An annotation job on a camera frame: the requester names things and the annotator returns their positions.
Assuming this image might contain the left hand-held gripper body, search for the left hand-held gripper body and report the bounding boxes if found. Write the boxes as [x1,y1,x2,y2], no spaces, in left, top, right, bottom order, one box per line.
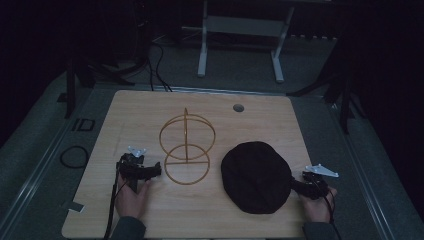
[116,145,150,193]

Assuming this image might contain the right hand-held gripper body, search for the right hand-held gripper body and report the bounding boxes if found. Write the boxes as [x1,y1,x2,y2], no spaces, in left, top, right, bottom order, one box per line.
[301,163,340,201]

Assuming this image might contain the gold wire hat stand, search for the gold wire hat stand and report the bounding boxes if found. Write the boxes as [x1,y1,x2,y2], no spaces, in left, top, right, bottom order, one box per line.
[158,107,217,186]

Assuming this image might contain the black hat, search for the black hat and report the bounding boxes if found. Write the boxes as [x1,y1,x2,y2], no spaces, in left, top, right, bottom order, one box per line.
[220,141,294,215]

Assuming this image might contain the person's right hand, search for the person's right hand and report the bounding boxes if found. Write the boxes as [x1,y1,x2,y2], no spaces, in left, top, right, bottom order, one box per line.
[297,186,338,223]

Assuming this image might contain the person's left hand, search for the person's left hand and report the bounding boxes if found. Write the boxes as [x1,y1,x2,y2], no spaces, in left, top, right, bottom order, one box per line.
[114,175,152,220]

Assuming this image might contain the grey tape piece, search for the grey tape piece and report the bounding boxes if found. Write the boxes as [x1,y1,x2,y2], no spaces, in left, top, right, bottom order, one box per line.
[67,200,85,214]

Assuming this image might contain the black tripod stand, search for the black tripod stand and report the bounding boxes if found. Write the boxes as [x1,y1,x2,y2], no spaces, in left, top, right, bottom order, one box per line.
[64,49,149,120]
[285,33,366,135]

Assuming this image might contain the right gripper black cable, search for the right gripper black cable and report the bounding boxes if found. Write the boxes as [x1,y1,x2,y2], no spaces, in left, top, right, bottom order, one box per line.
[313,181,343,240]

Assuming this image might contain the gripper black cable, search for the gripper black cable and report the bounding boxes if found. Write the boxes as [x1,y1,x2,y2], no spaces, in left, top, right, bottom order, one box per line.
[103,166,125,240]
[313,181,343,240]

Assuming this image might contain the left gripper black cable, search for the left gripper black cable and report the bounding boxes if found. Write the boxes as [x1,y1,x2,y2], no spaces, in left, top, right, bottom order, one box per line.
[103,166,125,240]

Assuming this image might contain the black floor cables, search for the black floor cables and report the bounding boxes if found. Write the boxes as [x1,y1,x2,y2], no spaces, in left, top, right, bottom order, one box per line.
[146,39,173,93]

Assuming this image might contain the white desk frame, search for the white desk frame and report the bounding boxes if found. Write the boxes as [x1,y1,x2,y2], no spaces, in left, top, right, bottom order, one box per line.
[196,0,296,84]

